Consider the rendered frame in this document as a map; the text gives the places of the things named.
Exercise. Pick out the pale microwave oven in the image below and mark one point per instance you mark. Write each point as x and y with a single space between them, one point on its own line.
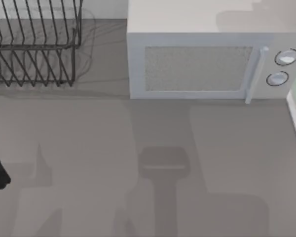
187 24

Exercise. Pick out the large microwave knob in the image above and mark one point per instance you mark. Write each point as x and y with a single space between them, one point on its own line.
286 57

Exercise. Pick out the small microwave knob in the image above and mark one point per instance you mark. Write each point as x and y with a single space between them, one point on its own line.
277 78

